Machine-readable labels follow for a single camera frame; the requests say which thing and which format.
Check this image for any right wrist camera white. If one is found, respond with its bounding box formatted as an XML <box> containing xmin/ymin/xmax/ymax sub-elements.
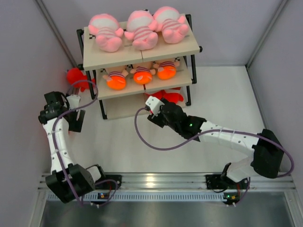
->
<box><xmin>145</xmin><ymin>96</ymin><xmax>164</xmax><ymax>116</ymax></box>

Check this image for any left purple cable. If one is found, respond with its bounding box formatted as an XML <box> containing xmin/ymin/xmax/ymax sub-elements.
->
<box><xmin>54</xmin><ymin>79</ymin><xmax>121</xmax><ymax>208</ymax></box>

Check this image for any orange doll left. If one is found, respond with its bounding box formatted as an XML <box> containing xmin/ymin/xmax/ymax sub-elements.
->
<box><xmin>102</xmin><ymin>70</ymin><xmax>128</xmax><ymax>90</ymax></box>

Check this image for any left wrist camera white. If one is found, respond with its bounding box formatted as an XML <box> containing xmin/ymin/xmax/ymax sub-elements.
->
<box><xmin>67</xmin><ymin>94</ymin><xmax>81</xmax><ymax>112</ymax></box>

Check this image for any pink striped plush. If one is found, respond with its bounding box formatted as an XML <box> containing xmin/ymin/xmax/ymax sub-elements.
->
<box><xmin>124</xmin><ymin>10</ymin><xmax>158</xmax><ymax>51</ymax></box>
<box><xmin>88</xmin><ymin>14</ymin><xmax>124</xmax><ymax>52</ymax></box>

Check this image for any orange doll right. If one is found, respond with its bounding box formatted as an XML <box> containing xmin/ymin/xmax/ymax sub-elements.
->
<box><xmin>153</xmin><ymin>61</ymin><xmax>180</xmax><ymax>80</ymax></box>

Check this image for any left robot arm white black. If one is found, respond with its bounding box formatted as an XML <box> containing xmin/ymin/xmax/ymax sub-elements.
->
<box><xmin>38</xmin><ymin>91</ymin><xmax>107</xmax><ymax>203</ymax></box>

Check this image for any orange doll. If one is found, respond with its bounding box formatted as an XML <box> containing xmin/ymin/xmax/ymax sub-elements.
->
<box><xmin>102</xmin><ymin>70</ymin><xmax>128</xmax><ymax>90</ymax></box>
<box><xmin>153</xmin><ymin>61</ymin><xmax>180</xmax><ymax>80</ymax></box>
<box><xmin>130</xmin><ymin>66</ymin><xmax>156</xmax><ymax>85</ymax></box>

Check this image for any aluminium rail base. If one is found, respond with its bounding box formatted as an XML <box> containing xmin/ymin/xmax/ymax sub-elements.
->
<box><xmin>37</xmin><ymin>172</ymin><xmax>295</xmax><ymax>191</ymax></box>

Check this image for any slotted cable duct grey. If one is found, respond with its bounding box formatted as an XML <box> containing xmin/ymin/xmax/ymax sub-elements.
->
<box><xmin>47</xmin><ymin>191</ymin><xmax>239</xmax><ymax>202</ymax></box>

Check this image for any purple cable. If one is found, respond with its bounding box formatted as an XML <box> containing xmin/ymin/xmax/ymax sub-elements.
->
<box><xmin>54</xmin><ymin>79</ymin><xmax>121</xmax><ymax>208</ymax></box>
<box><xmin>134</xmin><ymin>106</ymin><xmax>295</xmax><ymax>178</ymax></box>

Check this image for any orange doll middle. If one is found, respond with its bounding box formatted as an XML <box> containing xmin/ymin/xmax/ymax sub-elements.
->
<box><xmin>130</xmin><ymin>66</ymin><xmax>156</xmax><ymax>85</ymax></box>

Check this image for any beige three-tier shelf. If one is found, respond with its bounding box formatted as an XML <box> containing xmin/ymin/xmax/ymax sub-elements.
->
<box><xmin>77</xmin><ymin>14</ymin><xmax>202</xmax><ymax>119</ymax></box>

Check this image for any pink plush right top shelf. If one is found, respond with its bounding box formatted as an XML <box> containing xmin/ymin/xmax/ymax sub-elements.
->
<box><xmin>153</xmin><ymin>6</ymin><xmax>189</xmax><ymax>44</ymax></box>

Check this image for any red plush back left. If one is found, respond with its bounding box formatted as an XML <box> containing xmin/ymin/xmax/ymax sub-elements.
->
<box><xmin>66</xmin><ymin>68</ymin><xmax>91</xmax><ymax>94</ymax></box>

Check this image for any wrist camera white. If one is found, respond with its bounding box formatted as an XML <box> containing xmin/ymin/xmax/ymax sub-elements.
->
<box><xmin>145</xmin><ymin>96</ymin><xmax>164</xmax><ymax>116</ymax></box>
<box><xmin>67</xmin><ymin>94</ymin><xmax>81</xmax><ymax>112</ymax></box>

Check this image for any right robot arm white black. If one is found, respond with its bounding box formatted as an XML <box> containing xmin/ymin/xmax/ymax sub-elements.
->
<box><xmin>145</xmin><ymin>96</ymin><xmax>284</xmax><ymax>188</ymax></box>

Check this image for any red shark plush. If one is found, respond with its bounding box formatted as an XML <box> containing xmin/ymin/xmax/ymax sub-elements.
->
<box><xmin>163</xmin><ymin>87</ymin><xmax>184</xmax><ymax>104</ymax></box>
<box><xmin>145</xmin><ymin>90</ymin><xmax>166</xmax><ymax>100</ymax></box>

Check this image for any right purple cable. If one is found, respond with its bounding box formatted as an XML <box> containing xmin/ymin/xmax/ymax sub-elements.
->
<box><xmin>134</xmin><ymin>106</ymin><xmax>295</xmax><ymax>178</ymax></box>

